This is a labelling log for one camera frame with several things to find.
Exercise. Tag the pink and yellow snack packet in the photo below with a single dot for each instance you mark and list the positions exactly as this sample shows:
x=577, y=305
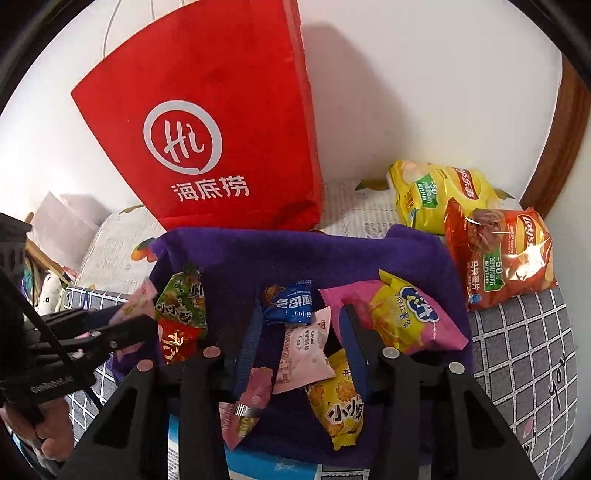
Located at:
x=406, y=318

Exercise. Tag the blue cardboard box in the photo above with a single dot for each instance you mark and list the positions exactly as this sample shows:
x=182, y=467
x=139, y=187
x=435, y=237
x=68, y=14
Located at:
x=277, y=470

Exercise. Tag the red paper bag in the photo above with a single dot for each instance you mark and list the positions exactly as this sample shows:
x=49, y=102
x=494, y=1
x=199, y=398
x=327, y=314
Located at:
x=221, y=92

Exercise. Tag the green snack packet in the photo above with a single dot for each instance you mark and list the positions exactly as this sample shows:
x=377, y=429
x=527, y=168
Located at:
x=182, y=295

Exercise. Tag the brown wooden door frame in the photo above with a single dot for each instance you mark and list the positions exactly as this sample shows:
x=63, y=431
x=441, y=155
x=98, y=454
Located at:
x=558, y=147

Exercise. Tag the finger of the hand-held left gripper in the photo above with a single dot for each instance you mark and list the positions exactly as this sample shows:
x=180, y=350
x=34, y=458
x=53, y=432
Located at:
x=124, y=334
x=69, y=318

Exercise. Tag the blue snack packet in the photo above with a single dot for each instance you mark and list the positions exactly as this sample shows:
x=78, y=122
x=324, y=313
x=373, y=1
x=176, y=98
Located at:
x=288, y=302

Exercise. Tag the pale pink snack packet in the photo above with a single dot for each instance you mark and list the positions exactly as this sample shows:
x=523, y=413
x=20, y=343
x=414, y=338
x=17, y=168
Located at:
x=141, y=295

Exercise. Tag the pink and white snack packet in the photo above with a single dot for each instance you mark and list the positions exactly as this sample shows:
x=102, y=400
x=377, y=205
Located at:
x=300, y=355

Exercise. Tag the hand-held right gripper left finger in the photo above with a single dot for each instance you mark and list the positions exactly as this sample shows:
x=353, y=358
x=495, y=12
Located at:
x=249, y=341

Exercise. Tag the purple cloth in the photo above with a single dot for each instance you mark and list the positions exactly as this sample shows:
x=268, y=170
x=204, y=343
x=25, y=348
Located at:
x=286, y=258

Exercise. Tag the red snack packet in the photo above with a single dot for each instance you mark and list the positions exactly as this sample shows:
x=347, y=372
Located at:
x=178, y=341

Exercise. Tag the person's left hand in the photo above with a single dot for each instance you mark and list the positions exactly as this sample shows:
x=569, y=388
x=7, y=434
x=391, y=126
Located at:
x=51, y=429

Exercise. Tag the white plush toy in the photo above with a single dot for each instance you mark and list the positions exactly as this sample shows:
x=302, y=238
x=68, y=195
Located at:
x=51, y=290

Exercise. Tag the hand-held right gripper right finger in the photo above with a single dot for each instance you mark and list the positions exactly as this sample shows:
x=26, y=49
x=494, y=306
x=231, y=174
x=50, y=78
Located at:
x=355, y=341

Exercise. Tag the yellow chip bag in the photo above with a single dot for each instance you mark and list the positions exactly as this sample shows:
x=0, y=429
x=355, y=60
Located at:
x=425, y=194

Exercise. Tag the grey checked blanket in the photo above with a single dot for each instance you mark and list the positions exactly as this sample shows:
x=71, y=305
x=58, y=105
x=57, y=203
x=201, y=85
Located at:
x=508, y=346

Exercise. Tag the orange chip bag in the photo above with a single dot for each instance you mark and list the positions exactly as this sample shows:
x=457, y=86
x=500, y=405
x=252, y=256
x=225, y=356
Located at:
x=503, y=258

